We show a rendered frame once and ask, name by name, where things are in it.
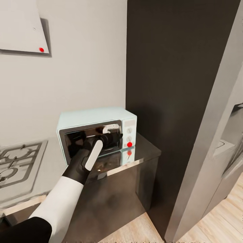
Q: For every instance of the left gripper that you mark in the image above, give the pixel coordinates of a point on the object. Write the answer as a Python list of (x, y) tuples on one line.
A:
[(113, 137)]

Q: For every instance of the burner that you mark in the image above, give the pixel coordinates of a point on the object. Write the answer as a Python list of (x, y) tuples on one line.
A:
[(19, 167)]

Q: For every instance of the fridge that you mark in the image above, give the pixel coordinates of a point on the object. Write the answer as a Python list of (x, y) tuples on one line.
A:
[(184, 82)]

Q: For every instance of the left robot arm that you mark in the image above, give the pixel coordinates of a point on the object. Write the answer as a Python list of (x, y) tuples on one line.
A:
[(50, 221)]

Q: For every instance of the range hood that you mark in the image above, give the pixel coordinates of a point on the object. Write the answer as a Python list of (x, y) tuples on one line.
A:
[(20, 27)]

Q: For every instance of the microwave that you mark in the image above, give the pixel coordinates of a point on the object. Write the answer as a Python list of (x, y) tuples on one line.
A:
[(74, 126)]

